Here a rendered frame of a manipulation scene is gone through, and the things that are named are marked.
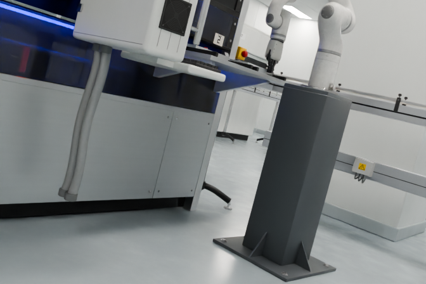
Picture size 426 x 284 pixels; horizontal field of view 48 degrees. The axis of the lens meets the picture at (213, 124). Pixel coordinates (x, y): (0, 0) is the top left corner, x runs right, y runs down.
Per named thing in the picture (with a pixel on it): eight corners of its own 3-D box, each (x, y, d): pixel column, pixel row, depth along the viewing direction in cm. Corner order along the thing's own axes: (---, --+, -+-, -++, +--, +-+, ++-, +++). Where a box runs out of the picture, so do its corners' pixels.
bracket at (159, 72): (152, 76, 236) (158, 50, 235) (156, 77, 238) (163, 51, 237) (204, 89, 215) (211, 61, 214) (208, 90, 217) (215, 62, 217)
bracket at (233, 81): (213, 91, 275) (218, 69, 274) (215, 92, 278) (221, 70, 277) (261, 103, 255) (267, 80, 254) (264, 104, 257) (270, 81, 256)
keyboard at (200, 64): (133, 52, 203) (134, 47, 203) (158, 60, 214) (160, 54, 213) (195, 66, 176) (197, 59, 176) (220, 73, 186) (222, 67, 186)
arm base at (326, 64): (345, 97, 235) (354, 61, 234) (326, 91, 221) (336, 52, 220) (312, 90, 248) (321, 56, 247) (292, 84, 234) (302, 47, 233)
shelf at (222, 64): (135, 44, 233) (136, 40, 233) (219, 70, 288) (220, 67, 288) (210, 59, 204) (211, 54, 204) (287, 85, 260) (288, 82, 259)
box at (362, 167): (351, 170, 304) (355, 157, 303) (354, 171, 308) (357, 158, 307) (369, 176, 296) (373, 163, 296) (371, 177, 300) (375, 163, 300)
